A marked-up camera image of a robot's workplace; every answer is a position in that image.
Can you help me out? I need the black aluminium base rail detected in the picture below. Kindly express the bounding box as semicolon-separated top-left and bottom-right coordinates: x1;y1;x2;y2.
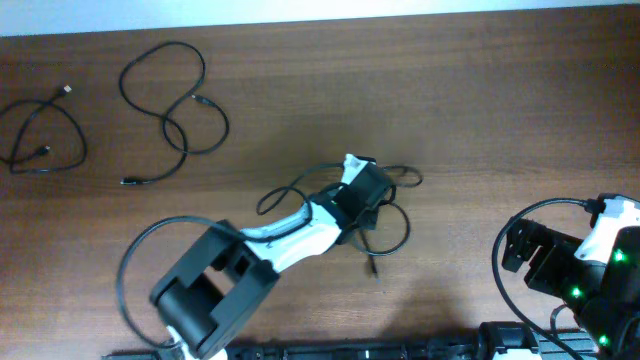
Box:
101;320;597;360

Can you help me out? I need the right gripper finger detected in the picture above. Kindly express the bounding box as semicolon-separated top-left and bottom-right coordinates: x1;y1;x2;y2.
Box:
501;240;537;273
507;219;546;248

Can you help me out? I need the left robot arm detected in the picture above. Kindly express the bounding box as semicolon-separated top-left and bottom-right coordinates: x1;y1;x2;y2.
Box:
150;156;395;359

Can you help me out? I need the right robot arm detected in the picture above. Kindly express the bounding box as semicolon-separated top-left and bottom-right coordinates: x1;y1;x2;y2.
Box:
502;219;639;359

